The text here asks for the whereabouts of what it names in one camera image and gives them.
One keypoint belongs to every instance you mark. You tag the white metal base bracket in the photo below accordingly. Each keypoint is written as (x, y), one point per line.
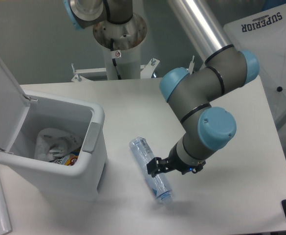
(146, 72)

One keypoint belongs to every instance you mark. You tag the crushed clear plastic bottle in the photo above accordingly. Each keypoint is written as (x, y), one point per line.
(158, 184)

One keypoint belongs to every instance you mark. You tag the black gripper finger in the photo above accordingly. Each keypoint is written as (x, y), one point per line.
(158, 171)
(155, 163)

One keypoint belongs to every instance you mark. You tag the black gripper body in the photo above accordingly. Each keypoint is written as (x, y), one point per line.
(173, 162)

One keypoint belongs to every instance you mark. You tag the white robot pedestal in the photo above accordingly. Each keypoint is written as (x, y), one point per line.
(121, 44)

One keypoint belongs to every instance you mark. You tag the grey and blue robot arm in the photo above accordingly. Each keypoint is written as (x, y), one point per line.
(207, 129)

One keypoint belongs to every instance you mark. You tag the white trash can lid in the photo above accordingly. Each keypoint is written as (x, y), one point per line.
(14, 106)

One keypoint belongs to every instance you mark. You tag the white trash can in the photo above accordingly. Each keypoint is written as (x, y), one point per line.
(83, 118)

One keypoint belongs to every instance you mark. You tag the white plastic bag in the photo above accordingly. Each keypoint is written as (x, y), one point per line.
(52, 143)

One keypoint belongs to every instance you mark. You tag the blue yellow snack packet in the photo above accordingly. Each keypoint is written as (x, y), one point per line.
(69, 159)

